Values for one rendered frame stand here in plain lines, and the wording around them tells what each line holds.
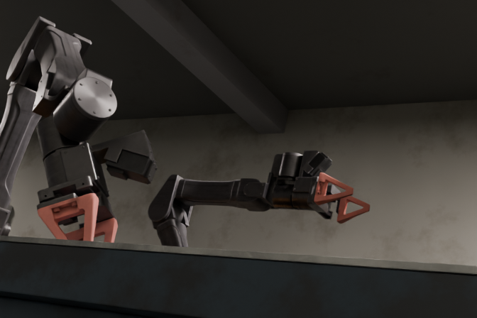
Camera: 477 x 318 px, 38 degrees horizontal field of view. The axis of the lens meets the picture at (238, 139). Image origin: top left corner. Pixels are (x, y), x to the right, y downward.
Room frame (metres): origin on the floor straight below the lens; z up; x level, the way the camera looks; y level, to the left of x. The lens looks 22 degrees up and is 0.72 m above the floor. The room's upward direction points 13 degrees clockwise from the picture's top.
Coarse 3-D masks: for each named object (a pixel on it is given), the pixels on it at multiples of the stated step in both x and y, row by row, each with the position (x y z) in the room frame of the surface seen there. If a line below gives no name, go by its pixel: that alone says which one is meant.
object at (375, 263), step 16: (0, 240) 0.49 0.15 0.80; (16, 240) 0.48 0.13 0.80; (32, 240) 0.47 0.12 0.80; (48, 240) 0.46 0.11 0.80; (64, 240) 0.45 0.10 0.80; (224, 256) 0.37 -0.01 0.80; (240, 256) 0.37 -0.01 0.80; (256, 256) 0.36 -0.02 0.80; (272, 256) 0.35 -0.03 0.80; (288, 256) 0.35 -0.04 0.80; (304, 256) 0.34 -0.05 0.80; (320, 256) 0.34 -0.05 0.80; (432, 272) 0.31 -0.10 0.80; (448, 272) 0.30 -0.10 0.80; (464, 272) 0.30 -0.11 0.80
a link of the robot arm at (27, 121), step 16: (32, 64) 1.03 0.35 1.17; (16, 80) 1.04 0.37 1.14; (32, 80) 1.04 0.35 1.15; (16, 96) 1.04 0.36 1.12; (32, 96) 1.05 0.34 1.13; (16, 112) 1.05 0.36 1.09; (32, 112) 1.06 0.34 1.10; (0, 128) 1.07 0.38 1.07; (16, 128) 1.06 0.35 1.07; (32, 128) 1.07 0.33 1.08; (0, 144) 1.06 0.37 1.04; (16, 144) 1.07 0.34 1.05; (0, 160) 1.06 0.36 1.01; (16, 160) 1.08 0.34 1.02; (0, 176) 1.07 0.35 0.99; (0, 192) 1.08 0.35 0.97; (0, 208) 1.09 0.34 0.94; (0, 224) 1.10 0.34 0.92
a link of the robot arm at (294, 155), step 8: (288, 152) 1.47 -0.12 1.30; (280, 160) 1.50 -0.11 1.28; (288, 160) 1.47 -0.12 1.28; (296, 160) 1.47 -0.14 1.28; (272, 168) 1.51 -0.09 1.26; (280, 168) 1.49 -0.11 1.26; (288, 168) 1.47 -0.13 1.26; (296, 168) 1.47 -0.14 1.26; (272, 176) 1.50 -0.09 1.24; (280, 176) 1.49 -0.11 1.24; (288, 176) 1.47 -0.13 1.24; (296, 176) 1.47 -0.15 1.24; (248, 184) 1.51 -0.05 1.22; (256, 184) 1.50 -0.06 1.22; (264, 184) 1.49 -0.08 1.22; (272, 184) 1.51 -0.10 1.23; (248, 192) 1.51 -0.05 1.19; (256, 192) 1.50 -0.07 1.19; (264, 192) 1.49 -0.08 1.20; (272, 192) 1.52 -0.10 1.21; (272, 208) 1.56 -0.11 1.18
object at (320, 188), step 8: (320, 176) 1.37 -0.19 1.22; (328, 176) 1.37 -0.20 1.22; (320, 184) 1.38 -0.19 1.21; (336, 184) 1.36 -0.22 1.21; (344, 184) 1.36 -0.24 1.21; (320, 192) 1.38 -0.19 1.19; (344, 192) 1.36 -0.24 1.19; (352, 192) 1.35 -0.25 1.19; (312, 200) 1.38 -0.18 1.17; (320, 200) 1.37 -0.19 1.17; (328, 200) 1.37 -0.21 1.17; (320, 208) 1.41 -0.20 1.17
